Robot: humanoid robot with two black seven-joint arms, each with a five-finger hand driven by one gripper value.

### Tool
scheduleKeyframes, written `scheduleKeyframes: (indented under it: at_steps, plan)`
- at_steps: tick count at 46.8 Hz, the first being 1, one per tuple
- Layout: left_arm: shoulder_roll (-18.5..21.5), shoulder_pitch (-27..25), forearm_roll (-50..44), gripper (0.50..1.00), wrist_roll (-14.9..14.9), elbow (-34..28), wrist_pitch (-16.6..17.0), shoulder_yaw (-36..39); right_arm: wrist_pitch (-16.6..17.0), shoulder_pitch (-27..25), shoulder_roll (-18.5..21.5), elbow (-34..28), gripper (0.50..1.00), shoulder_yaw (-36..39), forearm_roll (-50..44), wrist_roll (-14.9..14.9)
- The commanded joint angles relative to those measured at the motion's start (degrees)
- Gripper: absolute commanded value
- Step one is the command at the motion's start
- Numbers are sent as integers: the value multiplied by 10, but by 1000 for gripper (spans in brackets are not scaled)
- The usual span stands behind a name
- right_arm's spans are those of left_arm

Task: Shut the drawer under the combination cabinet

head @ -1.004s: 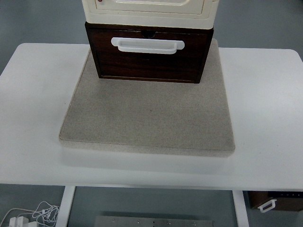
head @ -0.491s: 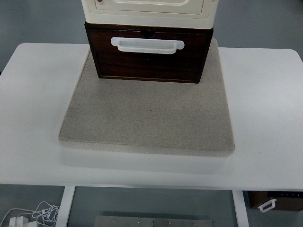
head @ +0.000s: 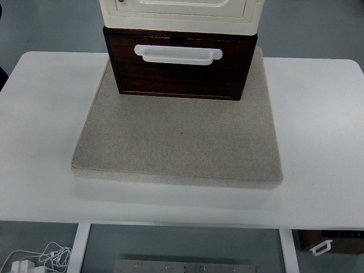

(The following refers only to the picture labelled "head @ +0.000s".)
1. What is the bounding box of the cream plastic cabinet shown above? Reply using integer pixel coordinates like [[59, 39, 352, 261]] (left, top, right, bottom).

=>
[[98, 0, 261, 36]]

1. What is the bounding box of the white cable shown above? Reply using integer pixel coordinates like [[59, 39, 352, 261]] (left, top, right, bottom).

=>
[[0, 242, 73, 273]]

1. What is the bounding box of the grey fabric mat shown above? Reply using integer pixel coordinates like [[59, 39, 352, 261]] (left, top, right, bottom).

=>
[[70, 47, 284, 191]]

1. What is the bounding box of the white plastic drawer handle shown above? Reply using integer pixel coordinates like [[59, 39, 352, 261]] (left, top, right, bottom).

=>
[[133, 44, 224, 66]]

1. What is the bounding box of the grey metal plate with screws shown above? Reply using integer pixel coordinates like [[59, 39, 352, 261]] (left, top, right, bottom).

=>
[[113, 258, 258, 273]]

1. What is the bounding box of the white table leg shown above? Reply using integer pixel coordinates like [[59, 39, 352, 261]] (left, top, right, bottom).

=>
[[278, 229, 300, 273], [69, 224, 92, 273]]

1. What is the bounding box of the white charger plug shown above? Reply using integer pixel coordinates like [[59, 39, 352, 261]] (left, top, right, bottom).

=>
[[10, 259, 36, 273]]

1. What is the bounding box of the small white plastic handle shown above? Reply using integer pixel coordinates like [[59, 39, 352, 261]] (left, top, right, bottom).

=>
[[309, 239, 333, 256]]

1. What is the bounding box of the brown wooden box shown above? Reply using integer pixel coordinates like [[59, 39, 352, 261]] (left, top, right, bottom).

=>
[[297, 229, 364, 255]]

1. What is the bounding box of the dark brown wooden cabinet housing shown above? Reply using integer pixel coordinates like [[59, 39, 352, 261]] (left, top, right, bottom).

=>
[[102, 26, 259, 102]]

